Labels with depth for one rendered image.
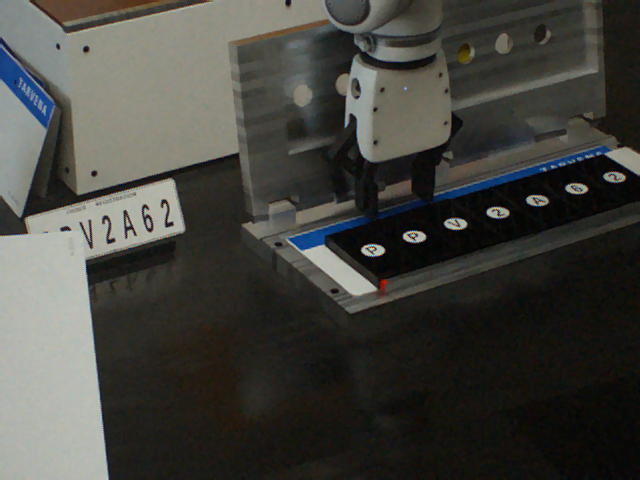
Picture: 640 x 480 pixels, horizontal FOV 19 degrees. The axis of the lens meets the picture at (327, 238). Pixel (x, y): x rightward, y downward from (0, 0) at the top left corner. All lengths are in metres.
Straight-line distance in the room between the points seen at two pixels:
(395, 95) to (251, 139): 0.15
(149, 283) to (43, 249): 0.17
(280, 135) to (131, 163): 0.21
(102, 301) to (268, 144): 0.22
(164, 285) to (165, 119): 0.23
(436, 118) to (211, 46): 0.27
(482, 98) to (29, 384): 0.68
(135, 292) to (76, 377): 0.32
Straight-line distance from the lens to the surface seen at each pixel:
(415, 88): 1.88
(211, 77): 2.05
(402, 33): 1.84
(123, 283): 1.89
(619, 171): 2.04
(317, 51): 1.92
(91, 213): 1.91
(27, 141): 2.02
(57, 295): 1.67
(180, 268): 1.91
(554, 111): 2.09
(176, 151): 2.07
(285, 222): 1.94
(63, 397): 1.54
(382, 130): 1.88
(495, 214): 1.94
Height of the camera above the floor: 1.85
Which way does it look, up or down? 29 degrees down
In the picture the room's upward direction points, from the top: straight up
